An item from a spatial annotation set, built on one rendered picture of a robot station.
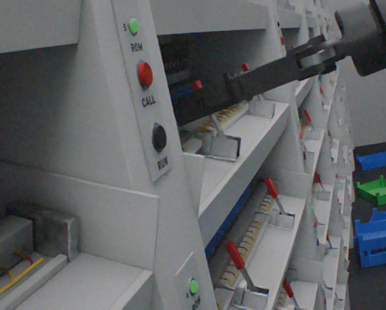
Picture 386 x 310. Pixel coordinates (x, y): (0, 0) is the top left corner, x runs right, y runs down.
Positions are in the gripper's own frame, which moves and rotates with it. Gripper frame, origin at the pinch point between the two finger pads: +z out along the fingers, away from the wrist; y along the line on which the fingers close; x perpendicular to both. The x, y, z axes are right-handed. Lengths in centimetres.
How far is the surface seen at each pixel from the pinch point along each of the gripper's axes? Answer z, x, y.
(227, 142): -0.6, -5.0, -0.9
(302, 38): -2, 4, 113
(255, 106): 1.2, -4.6, 26.0
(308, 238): 5, -34, 43
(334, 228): 11, -59, 112
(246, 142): -0.1, -7.0, 7.8
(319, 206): 9, -43, 89
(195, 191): -2.0, -5.6, -18.0
